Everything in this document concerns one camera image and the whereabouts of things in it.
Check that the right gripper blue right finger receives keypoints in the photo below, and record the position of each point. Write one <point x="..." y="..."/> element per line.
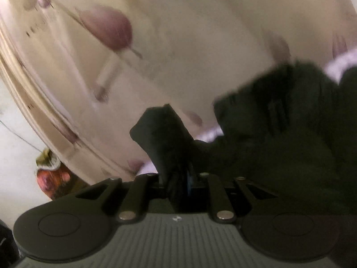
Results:
<point x="190" y="182"/>

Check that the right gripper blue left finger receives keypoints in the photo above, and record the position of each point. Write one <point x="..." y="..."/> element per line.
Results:
<point x="164" y="182"/>

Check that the black garment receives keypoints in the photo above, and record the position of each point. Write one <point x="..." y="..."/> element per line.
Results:
<point x="291" y="131"/>

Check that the beige leaf print curtain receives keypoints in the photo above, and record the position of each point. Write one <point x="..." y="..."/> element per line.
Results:
<point x="82" y="72"/>

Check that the pink white checked bed sheet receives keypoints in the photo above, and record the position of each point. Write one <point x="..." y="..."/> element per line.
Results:
<point x="334" y="69"/>

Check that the colourful bag by wall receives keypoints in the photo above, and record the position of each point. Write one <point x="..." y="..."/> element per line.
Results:
<point x="54" y="178"/>

